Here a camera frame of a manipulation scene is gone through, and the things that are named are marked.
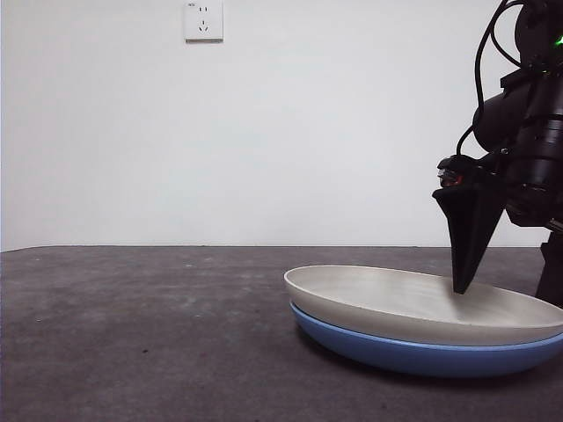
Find white round plate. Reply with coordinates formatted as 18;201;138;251
283;265;563;346

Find blue round plate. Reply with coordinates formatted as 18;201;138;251
289;302;563;378

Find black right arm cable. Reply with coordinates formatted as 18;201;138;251
456;0;529;159

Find white wall socket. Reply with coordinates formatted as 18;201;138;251
183;0;224;44

